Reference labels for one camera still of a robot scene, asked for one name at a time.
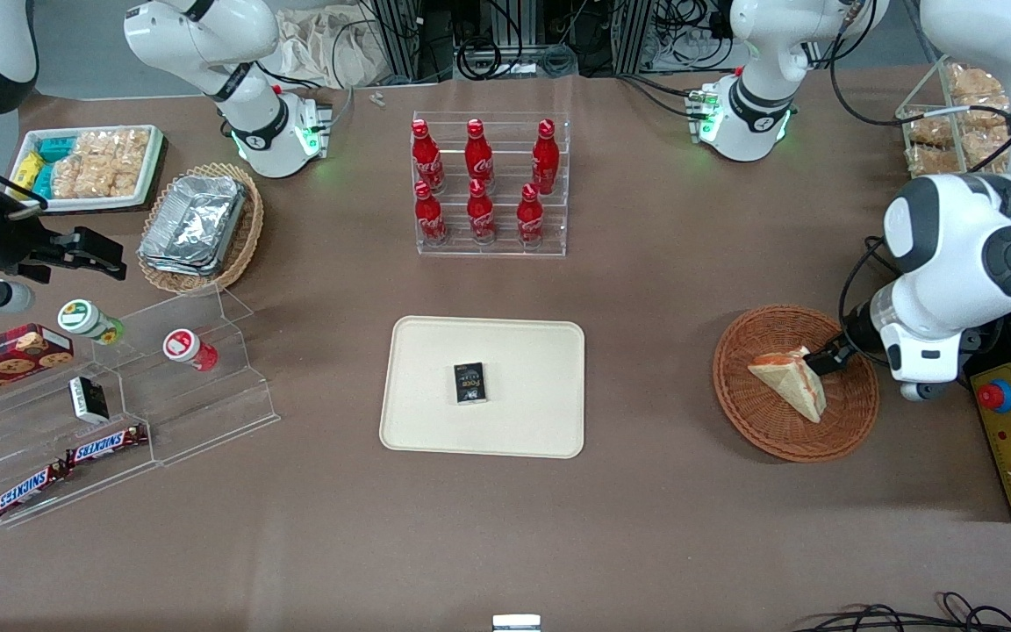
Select white rectangular snack tray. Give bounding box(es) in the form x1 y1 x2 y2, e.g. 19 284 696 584
8 125 166 214

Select green lid jar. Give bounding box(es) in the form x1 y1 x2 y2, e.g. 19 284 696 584
58 298 125 345

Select clear acrylic bottle rack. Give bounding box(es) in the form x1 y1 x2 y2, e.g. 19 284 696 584
412 111 571 258

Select clear acrylic step display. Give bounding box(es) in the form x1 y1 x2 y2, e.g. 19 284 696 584
0 283 281 530

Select aluminium frame post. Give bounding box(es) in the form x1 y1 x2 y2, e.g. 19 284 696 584
372 0 455 85
613 0 657 76

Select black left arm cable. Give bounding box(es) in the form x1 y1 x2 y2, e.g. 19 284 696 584
828 0 1011 348

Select coiled black background cables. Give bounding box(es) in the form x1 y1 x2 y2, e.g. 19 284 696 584
457 0 578 82

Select black left base cables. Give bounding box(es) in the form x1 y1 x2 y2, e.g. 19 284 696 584
618 74 710 120

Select red cola bottle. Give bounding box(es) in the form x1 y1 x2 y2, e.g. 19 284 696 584
465 118 495 192
467 179 497 244
414 181 448 247
517 183 545 248
532 118 560 196
412 119 445 194

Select cream plastic tray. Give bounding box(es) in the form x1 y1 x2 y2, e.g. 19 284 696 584
379 316 586 459

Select Snickers chocolate bar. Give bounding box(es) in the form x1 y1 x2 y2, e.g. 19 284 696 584
64 424 148 466
0 463 72 519

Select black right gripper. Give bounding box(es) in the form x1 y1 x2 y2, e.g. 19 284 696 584
0 204 128 284

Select small black card box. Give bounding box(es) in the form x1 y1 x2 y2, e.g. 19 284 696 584
454 362 488 406

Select brown round wicker basket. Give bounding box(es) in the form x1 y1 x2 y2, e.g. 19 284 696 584
713 304 880 463

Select small black white box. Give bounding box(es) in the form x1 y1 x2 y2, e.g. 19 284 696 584
68 376 110 424

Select yellow snack pack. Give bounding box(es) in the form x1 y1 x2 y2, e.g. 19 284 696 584
12 151 47 190

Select light oval wicker basket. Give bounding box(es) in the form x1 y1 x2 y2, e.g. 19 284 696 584
137 162 265 296

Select clear rice cracker bag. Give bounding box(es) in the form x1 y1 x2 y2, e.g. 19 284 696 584
51 154 111 199
107 151 148 197
75 129 152 166

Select black right base cable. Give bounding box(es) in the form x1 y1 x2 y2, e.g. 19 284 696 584
255 60 357 133

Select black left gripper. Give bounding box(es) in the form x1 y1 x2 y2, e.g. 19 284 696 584
807 302 890 377

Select red lid jar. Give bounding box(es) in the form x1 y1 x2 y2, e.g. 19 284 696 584
162 328 219 372

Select aluminium foil tray stack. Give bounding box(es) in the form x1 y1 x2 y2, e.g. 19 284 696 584
138 175 247 277

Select white wire basket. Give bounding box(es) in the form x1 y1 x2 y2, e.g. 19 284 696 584
896 54 1011 178

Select triangular sandwich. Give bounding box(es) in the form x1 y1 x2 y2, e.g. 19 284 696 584
748 347 827 424

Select black floor cable bundle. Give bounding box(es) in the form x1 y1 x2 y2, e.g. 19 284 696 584
791 592 1011 632

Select clear fried snack bag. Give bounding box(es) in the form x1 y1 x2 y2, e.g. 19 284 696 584
906 145 963 176
964 123 1011 169
949 63 1005 99
907 112 954 147
957 93 1011 124

